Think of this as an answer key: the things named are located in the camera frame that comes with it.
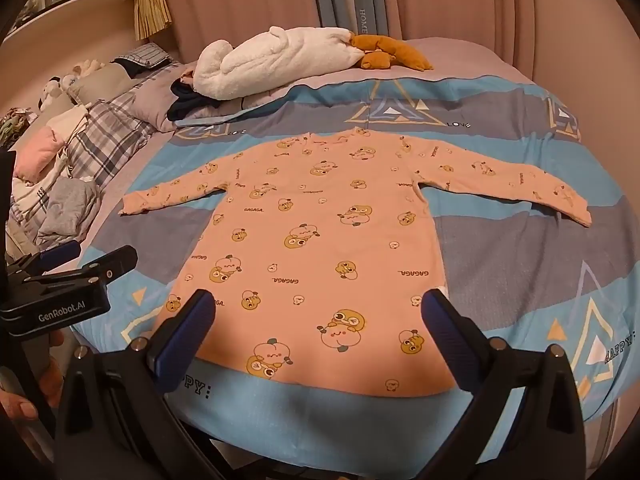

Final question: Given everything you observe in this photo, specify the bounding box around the grey garment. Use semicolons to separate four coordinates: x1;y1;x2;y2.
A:
37;177;101;246

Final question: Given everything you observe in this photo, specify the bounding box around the pink cartoon print shirt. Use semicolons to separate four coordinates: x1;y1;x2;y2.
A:
119;129;592;395

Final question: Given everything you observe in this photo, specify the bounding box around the white fluffy blanket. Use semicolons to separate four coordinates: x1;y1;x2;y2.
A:
192;26;433;102

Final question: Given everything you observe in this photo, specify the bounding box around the floral cloth bundle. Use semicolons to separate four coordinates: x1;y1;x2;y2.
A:
0;107;36;146

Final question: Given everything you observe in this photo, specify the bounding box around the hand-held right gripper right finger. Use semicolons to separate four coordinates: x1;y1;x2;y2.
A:
420;288;587;480

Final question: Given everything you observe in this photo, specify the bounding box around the blue grey printed blanket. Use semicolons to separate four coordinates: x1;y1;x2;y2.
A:
70;76;640;466

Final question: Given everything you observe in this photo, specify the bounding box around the plaid folded cloth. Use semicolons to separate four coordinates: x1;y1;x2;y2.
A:
112;42;173;68

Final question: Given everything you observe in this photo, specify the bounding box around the white curved shelf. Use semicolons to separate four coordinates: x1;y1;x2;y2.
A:
0;0;148;43

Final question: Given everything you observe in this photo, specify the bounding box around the person's left hand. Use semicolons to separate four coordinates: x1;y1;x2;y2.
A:
0;390;40;423

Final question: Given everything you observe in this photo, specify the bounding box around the pink bed sheet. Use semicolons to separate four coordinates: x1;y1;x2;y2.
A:
70;37;531;281

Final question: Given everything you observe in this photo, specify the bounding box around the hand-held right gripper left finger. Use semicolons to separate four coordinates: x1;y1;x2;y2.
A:
54;288;236;480

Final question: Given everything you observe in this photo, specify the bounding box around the lilac pillow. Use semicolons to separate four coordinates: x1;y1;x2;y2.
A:
132;60;241;133

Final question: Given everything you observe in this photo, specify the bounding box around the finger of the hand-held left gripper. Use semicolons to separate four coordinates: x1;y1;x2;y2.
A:
22;245;139;288
5;239;82;282

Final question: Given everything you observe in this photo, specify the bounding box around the pink folded cloth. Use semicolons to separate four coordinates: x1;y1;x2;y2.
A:
14;127;66;181

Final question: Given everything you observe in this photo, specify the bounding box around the pink curtain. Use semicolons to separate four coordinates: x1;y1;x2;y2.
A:
145;0;640;91

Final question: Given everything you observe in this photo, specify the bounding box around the dark navy clothing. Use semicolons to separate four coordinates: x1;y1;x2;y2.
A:
167;77;221;121

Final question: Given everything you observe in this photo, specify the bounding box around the straw tassel hanging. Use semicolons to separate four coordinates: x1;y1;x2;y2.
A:
132;0;173;41

